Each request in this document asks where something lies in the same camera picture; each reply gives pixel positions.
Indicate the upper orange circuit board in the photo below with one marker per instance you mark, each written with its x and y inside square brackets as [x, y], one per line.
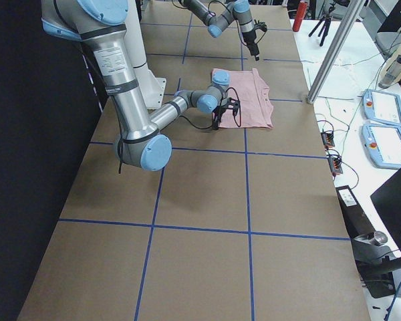
[327, 139]

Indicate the black box white label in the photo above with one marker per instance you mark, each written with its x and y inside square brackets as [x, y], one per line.
[356, 221]

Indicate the upper teach pendant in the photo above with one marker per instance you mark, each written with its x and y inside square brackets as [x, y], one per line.
[382, 107]

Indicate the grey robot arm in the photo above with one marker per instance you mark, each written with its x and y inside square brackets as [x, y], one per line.
[101, 25]
[234, 11]

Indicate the clear water bottle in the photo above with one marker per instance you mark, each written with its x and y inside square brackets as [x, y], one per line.
[391, 73]

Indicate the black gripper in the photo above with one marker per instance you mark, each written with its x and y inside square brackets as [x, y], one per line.
[248, 37]
[218, 116]

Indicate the lower orange circuit board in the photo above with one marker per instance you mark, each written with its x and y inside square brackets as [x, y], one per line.
[335, 164]

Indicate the metal camera stand clamp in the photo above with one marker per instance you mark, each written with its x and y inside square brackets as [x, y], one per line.
[378, 266]

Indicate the orange circuit board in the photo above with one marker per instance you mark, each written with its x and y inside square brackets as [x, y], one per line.
[335, 164]
[327, 139]

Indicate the teach pendant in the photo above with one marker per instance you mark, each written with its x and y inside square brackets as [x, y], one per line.
[382, 107]
[383, 145]

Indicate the pink Snoopy t-shirt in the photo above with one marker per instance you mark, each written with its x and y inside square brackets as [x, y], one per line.
[253, 92]

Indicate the red bottle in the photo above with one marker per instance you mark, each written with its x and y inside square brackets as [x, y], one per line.
[300, 14]

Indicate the aluminium frame post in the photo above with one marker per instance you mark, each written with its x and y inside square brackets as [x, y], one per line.
[354, 8]

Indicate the black monitor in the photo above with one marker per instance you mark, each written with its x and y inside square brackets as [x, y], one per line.
[387, 202]

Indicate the black tripod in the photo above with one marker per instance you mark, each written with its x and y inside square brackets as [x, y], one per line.
[324, 23]

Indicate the lower teach pendant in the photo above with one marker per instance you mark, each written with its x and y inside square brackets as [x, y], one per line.
[383, 145]

